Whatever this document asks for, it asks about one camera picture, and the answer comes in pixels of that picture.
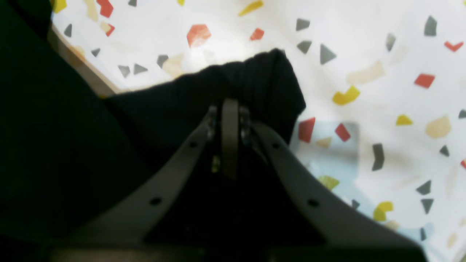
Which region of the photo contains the black t-shirt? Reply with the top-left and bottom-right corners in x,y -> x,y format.
1,0 -> 305,262

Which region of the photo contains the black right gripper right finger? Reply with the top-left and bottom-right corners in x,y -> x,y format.
238,106 -> 426,262

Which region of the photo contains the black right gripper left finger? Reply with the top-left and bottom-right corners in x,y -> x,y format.
50,99 -> 240,262

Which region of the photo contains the terrazzo patterned tablecloth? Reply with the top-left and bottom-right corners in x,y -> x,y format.
50,0 -> 466,262

